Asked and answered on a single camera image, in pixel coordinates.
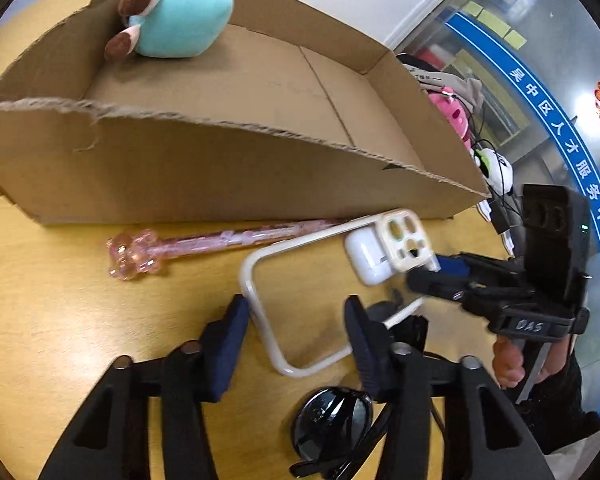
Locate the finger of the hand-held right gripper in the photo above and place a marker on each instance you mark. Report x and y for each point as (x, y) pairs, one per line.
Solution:
(452, 265)
(430, 285)

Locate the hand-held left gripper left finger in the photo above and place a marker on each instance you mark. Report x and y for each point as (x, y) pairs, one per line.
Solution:
(227, 342)

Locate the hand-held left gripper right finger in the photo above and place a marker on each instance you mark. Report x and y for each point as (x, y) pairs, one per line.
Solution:
(362, 342)

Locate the cream phone case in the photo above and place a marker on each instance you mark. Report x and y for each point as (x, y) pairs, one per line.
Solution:
(405, 237)

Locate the white earbuds case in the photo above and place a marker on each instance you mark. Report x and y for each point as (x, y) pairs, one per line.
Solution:
(365, 257)

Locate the black sunglasses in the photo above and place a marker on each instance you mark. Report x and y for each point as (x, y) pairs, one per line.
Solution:
(330, 422)

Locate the pink transparent wand pen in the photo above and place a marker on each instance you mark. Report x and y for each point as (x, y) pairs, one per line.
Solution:
(190, 247)

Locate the brown cardboard box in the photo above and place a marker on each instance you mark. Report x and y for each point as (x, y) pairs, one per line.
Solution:
(230, 180)

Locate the person's right forearm black sleeve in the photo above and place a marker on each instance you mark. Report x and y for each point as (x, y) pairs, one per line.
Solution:
(570, 400)

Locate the person's right hand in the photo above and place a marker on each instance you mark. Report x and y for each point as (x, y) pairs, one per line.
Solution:
(509, 362)

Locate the black and white panda toy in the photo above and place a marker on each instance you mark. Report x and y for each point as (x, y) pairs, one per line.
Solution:
(490, 167)

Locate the blue banner strip on glass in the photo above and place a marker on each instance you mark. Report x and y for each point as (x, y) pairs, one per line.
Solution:
(555, 110)

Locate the pink round toy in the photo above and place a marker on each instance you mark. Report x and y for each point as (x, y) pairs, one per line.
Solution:
(450, 115)

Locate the beige printed cloth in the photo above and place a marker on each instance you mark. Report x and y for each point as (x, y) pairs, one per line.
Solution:
(460, 82)

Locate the yellow sticky note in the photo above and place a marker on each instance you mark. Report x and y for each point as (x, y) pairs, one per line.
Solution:
(494, 22)
(472, 8)
(515, 39)

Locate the teal and pink plush toy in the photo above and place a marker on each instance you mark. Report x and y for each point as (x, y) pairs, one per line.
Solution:
(185, 10)

